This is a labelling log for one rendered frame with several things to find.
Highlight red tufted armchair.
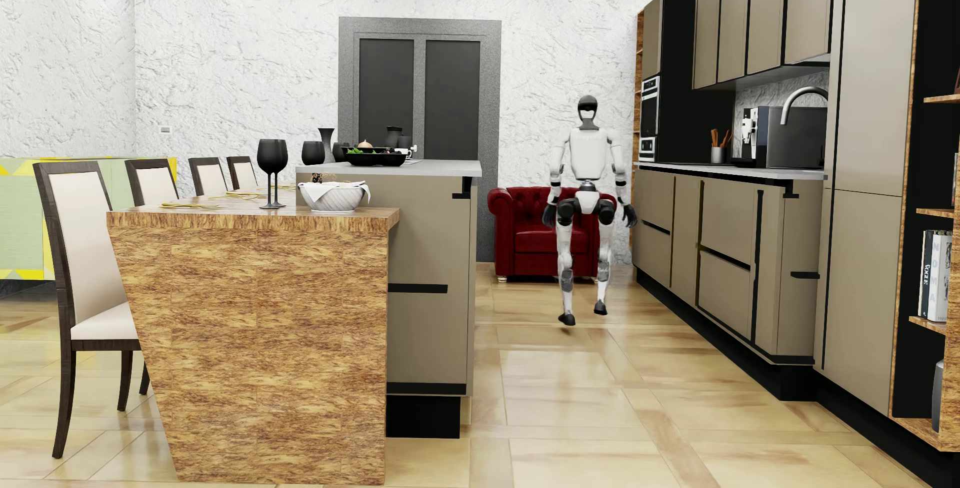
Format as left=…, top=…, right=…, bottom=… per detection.
left=487, top=186, right=636, bottom=284

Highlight white right robot leg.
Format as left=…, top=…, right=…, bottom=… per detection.
left=555, top=198, right=583, bottom=326

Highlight white robot leg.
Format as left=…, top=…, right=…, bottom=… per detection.
left=592, top=196, right=618, bottom=317
left=555, top=198, right=583, bottom=326

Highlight white left robot leg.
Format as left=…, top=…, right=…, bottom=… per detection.
left=592, top=196, right=618, bottom=317

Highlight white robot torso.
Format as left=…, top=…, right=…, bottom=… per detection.
left=567, top=127, right=610, bottom=215

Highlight beige lower kitchen cabinets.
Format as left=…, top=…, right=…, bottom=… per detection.
left=632, top=162, right=828, bottom=366

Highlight beige kitchen cabinets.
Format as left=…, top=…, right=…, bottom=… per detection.
left=632, top=162, right=828, bottom=366
left=692, top=0, right=835, bottom=90

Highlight built-in oven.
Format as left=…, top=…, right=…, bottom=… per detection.
left=640, top=76, right=661, bottom=137

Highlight beige kitchen island cabinet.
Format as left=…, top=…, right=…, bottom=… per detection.
left=295, top=160, right=483, bottom=440

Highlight black oven column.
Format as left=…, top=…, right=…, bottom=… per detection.
left=636, top=0, right=736, bottom=164

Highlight grey double door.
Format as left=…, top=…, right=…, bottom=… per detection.
left=338, top=17, right=502, bottom=263

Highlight steel coffee machine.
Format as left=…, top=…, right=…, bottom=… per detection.
left=738, top=106, right=828, bottom=170

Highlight black fruit tray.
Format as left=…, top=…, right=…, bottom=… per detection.
left=341, top=145, right=410, bottom=167

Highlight chrome kitchen faucet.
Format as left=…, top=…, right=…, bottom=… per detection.
left=780, top=86, right=830, bottom=126

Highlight white bowl with cloth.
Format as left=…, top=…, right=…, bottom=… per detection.
left=298, top=181, right=372, bottom=212

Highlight tall beige pantry cabinet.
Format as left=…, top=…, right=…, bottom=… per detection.
left=813, top=0, right=922, bottom=416

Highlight beige upper kitchen cabinets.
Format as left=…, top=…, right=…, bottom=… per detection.
left=692, top=0, right=835, bottom=90

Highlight black wine glass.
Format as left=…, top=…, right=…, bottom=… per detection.
left=271, top=139, right=289, bottom=208
left=256, top=139, right=282, bottom=210

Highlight dark wood cream chair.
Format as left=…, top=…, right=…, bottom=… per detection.
left=124, top=158, right=181, bottom=208
left=226, top=156, right=260, bottom=191
left=187, top=157, right=230, bottom=197
left=32, top=161, right=151, bottom=460

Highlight black wood bookshelf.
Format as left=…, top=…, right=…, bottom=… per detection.
left=888, top=0, right=960, bottom=453

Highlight row of books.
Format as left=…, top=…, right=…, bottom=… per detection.
left=918, top=229, right=954, bottom=323

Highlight wood grain bar table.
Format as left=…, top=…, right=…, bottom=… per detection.
left=106, top=190, right=401, bottom=486

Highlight green yellow sideboard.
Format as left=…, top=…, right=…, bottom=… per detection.
left=0, top=157, right=179, bottom=281

